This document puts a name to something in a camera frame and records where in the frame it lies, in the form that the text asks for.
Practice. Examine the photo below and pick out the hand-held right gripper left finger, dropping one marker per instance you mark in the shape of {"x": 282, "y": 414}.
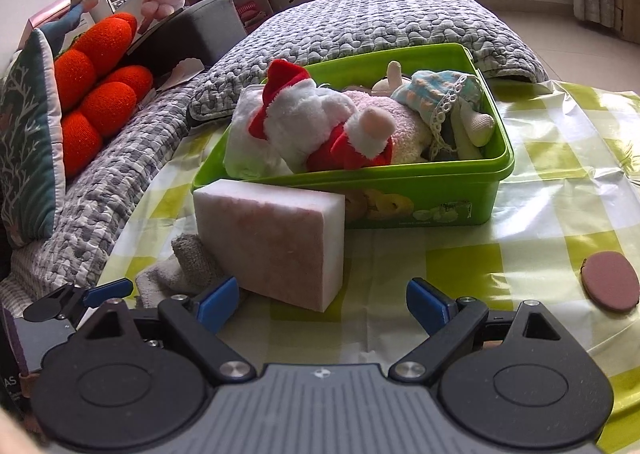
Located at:
{"x": 217, "y": 304}

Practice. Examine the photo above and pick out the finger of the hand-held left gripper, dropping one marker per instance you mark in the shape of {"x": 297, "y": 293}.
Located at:
{"x": 107, "y": 291}

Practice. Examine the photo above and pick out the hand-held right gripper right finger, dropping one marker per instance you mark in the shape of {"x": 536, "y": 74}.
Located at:
{"x": 427, "y": 304}

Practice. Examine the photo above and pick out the pink-tinted white sponge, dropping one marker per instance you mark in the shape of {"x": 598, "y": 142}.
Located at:
{"x": 270, "y": 244}

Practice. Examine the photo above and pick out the green plastic box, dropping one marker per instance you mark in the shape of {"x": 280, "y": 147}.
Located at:
{"x": 440, "y": 194}

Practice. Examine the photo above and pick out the pink plush towel toy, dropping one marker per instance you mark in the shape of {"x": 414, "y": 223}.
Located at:
{"x": 400, "y": 129}

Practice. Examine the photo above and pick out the red white santa plush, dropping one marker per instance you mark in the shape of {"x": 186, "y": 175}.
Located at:
{"x": 305, "y": 119}

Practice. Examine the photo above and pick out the cream rabbit doll with dress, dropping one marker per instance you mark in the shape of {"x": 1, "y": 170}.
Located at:
{"x": 430, "y": 89}

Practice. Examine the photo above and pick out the grey cloth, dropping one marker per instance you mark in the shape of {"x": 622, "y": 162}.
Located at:
{"x": 190, "y": 264}

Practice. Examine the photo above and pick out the yellow checked plastic tablecloth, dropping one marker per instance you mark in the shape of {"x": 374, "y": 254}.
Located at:
{"x": 500, "y": 254}

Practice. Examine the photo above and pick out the grey checked sofa cover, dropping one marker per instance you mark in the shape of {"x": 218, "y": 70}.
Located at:
{"x": 100, "y": 194}

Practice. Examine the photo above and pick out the teal branch-print cushion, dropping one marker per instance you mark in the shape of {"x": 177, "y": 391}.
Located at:
{"x": 27, "y": 144}

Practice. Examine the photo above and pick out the brown round powder puff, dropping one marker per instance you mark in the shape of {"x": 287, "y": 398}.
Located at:
{"x": 612, "y": 281}

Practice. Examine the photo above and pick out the orange carrot plush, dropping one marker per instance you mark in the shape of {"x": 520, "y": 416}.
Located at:
{"x": 105, "y": 41}
{"x": 107, "y": 101}

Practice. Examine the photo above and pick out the white scalloped paper card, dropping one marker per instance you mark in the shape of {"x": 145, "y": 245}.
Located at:
{"x": 182, "y": 71}

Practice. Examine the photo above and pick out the blue long-eared plush toy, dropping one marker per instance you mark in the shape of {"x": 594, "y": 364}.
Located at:
{"x": 65, "y": 24}

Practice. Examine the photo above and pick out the grey sofa armrest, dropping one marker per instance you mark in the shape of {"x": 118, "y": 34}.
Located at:
{"x": 210, "y": 29}

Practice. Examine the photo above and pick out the pink box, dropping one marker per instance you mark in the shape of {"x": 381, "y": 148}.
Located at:
{"x": 47, "y": 14}

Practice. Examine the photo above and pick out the grey quilted mat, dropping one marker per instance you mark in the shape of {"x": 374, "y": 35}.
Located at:
{"x": 400, "y": 14}

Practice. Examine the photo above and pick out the pink basket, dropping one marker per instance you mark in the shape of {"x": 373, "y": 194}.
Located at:
{"x": 247, "y": 11}

